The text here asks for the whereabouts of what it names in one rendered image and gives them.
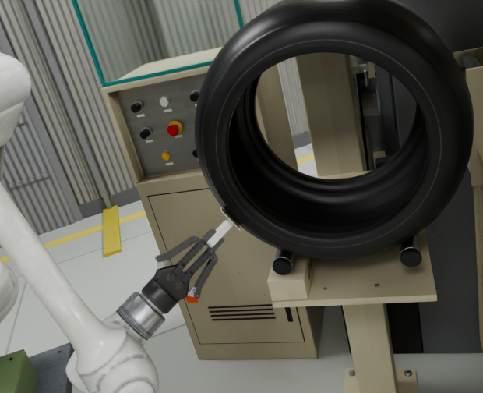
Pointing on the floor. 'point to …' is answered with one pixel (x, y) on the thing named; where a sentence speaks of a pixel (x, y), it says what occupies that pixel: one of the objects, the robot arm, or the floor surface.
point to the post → (336, 78)
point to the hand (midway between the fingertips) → (218, 233)
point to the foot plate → (408, 384)
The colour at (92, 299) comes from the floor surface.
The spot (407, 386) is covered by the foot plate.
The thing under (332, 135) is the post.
